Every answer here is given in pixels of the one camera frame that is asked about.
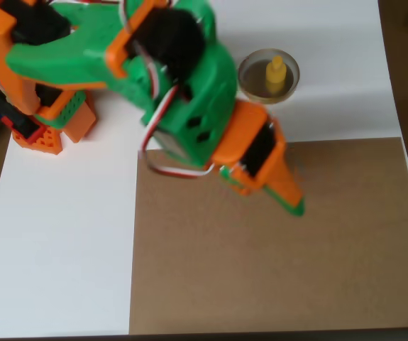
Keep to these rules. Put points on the orange gripper, black servo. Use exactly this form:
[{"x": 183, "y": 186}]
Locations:
[{"x": 249, "y": 125}]

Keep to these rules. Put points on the small yellow plastic piece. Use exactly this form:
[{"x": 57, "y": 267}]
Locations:
[{"x": 275, "y": 76}]

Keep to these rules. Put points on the orange robot base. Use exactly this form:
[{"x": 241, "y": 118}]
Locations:
[{"x": 83, "y": 122}]

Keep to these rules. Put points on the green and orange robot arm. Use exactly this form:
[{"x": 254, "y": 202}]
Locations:
[{"x": 83, "y": 49}]

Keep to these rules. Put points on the brown fibreboard sheet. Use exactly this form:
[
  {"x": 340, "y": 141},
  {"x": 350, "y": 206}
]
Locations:
[{"x": 278, "y": 248}]

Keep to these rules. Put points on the round shallow wooden dish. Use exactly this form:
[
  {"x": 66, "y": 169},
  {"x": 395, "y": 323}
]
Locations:
[{"x": 251, "y": 76}]

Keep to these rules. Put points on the large white board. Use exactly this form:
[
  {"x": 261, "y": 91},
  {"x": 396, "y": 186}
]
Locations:
[{"x": 65, "y": 231}]

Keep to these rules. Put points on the black and red clamp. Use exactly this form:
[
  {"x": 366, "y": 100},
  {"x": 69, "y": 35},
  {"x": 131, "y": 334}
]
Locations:
[{"x": 12, "y": 117}]

